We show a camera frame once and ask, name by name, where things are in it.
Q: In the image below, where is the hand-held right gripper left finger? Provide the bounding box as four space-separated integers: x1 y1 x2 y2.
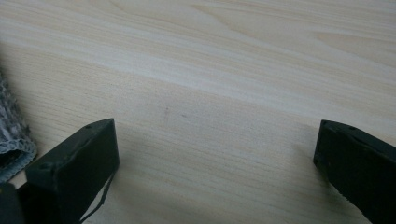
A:
17 118 120 224

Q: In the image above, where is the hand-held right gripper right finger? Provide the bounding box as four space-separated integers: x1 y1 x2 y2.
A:
313 119 396 224

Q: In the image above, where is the grey cloth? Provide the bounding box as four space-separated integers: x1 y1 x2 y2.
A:
0 74 37 185

